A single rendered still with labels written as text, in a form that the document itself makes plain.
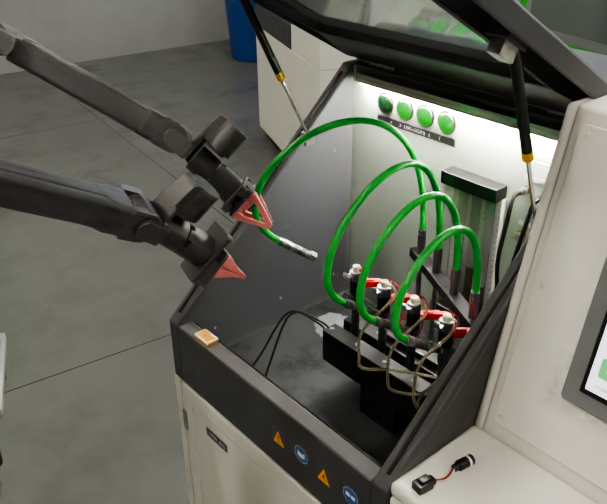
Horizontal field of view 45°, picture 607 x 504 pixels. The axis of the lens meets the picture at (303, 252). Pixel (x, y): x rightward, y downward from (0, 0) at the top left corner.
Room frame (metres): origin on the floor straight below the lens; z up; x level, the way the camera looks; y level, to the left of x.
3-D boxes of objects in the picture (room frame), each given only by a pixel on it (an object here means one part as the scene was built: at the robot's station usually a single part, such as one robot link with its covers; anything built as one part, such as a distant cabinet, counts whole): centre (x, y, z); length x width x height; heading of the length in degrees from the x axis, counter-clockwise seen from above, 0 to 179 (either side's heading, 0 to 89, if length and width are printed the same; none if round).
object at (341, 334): (1.23, -0.19, 0.91); 0.34 x 0.10 x 0.15; 40
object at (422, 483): (0.90, -0.23, 0.99); 0.12 x 0.02 x 0.02; 121
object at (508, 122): (1.49, -0.31, 1.43); 0.54 x 0.03 x 0.02; 40
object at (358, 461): (1.17, 0.07, 0.87); 0.62 x 0.04 x 0.16; 40
